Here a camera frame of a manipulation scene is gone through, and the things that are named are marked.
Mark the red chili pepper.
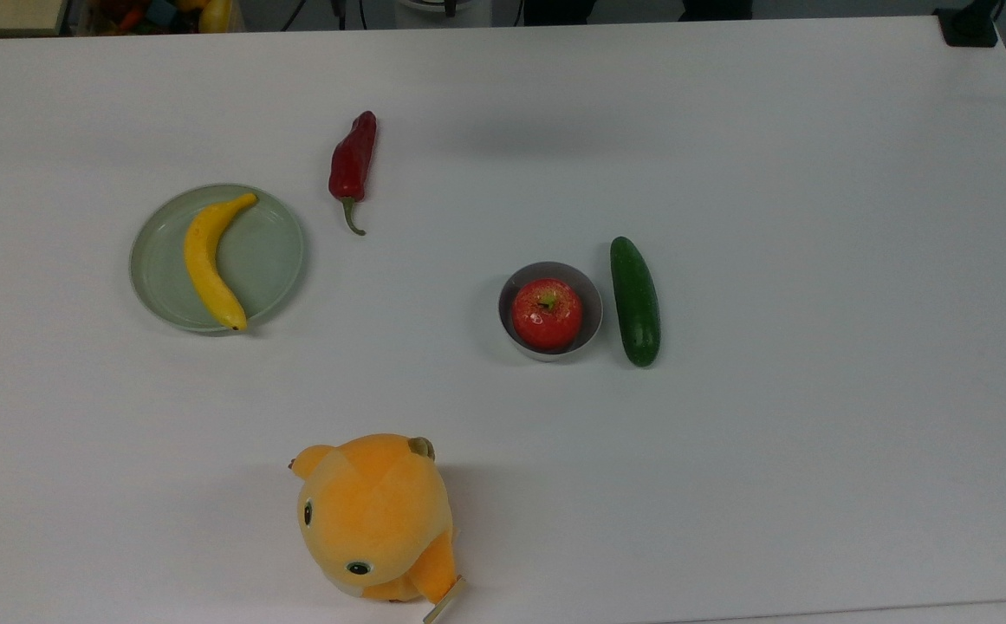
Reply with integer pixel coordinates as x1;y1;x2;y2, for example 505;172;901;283
328;110;378;237

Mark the pale green plastic plate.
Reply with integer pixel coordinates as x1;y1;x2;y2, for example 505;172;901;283
129;183;306;334

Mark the red apple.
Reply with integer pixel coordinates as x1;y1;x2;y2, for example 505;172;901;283
512;277;584;352

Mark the small grey bowl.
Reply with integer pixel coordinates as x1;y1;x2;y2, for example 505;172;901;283
497;261;604;362

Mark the dark green cucumber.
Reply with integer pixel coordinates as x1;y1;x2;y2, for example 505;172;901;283
610;236;662;367

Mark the orange plush toy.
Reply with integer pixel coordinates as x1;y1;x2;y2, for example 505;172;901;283
288;433;460;604

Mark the beige plush toy tag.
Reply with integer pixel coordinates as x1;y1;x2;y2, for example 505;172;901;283
422;576;469;624

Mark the yellow banana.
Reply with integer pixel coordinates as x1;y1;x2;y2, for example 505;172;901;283
184;192;258;332

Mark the yellow toy fruit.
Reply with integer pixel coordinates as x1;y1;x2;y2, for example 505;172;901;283
198;0;234;35

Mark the box of colourful toys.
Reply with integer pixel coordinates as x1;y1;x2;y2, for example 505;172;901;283
69;0;245;36

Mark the black table clamp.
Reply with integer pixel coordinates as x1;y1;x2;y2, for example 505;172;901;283
935;0;1003;49

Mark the wooden board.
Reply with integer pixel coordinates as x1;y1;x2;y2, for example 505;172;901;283
0;0;70;38

